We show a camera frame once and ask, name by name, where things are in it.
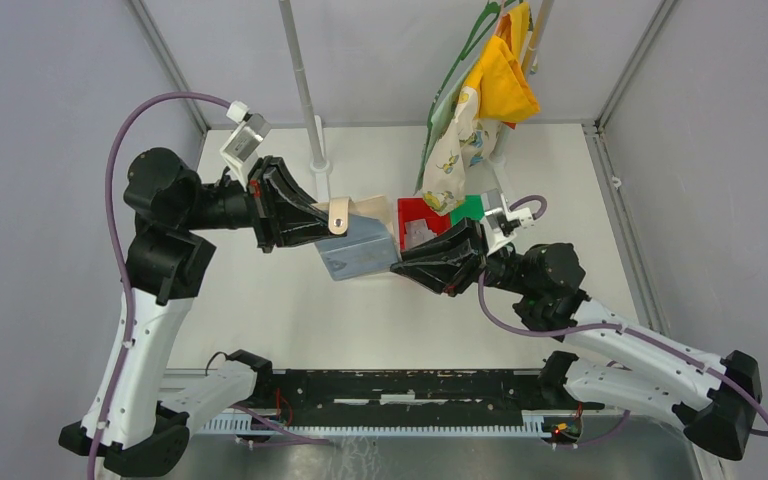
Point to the green clothes hanger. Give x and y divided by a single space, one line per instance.
486 19

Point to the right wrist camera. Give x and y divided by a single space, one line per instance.
499 223

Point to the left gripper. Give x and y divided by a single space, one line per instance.
286 231

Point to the yellow cloth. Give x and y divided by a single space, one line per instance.
496 87

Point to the white cards in red bin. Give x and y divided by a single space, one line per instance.
417 232

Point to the green plastic bin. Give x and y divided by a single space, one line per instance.
471 208

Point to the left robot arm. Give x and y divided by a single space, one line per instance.
130 430

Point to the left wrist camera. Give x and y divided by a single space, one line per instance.
239 152

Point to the white stand pole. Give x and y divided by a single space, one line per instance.
319 165

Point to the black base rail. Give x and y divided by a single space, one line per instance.
407 398

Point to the tan leather card holder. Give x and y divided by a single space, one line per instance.
367 243

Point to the patterned white cloth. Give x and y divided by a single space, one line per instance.
459 140

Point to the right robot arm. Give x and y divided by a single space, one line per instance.
713 400

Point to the white cable duct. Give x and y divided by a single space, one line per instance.
244 425

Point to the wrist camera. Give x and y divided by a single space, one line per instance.
239 152
499 223

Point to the red plastic bin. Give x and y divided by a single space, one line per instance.
409 209

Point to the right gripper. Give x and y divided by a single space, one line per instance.
450 273

